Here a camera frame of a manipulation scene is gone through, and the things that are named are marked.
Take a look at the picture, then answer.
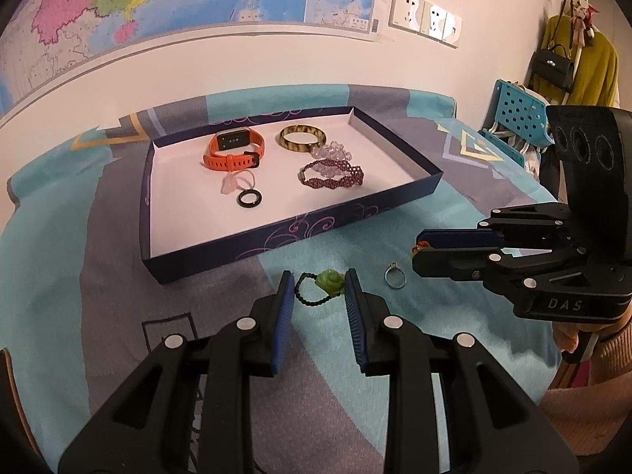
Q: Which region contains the small plush toy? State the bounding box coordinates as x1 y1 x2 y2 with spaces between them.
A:
573 2 600 47

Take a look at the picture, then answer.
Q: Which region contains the orange smartwatch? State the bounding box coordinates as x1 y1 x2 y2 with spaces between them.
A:
202 127 267 171

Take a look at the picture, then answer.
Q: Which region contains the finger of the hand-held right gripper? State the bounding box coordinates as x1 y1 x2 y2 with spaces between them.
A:
417 202 576 254
411 244 591 303

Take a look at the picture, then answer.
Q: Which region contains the navy shallow cardboard box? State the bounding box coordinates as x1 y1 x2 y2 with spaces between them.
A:
139 105 444 284

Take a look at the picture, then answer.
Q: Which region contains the yellow green hanging coat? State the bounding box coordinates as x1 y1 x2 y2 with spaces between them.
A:
538 15 620 109

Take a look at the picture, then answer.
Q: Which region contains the tortoiseshell bangle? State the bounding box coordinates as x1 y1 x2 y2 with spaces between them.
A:
279 124 327 154

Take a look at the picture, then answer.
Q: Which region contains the silver ring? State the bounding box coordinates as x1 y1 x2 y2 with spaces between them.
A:
385 261 408 290

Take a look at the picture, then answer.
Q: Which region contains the purple beaded bracelet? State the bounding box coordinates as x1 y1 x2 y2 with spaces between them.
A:
297 158 365 191

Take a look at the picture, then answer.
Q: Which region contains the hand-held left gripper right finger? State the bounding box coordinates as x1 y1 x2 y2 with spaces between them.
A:
343 267 581 474

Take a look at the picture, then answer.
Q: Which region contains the person's right hand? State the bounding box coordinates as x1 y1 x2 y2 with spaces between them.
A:
552 320 593 363

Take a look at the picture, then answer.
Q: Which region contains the person's pink clothing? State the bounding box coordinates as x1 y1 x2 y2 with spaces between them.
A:
538 380 632 455

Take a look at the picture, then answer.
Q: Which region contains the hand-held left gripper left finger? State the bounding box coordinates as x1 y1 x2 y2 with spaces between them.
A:
58 271 297 474

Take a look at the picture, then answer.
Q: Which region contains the jade bead black cord ring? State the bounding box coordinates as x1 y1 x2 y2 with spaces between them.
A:
295 267 346 307

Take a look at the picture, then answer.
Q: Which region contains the black handbag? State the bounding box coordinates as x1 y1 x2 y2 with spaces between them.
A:
530 43 578 94

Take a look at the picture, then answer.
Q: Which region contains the blue perforated plastic rack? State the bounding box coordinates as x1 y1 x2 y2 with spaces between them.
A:
481 78 556 169

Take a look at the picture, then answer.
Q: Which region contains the clear crystal bead bracelet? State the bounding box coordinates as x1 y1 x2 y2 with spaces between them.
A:
310 141 354 179

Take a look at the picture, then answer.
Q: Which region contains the person's right forearm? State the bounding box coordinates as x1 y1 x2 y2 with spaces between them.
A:
587 318 632 386

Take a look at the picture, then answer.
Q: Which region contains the pale pink stone ring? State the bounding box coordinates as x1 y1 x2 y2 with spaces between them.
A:
220 170 258 196

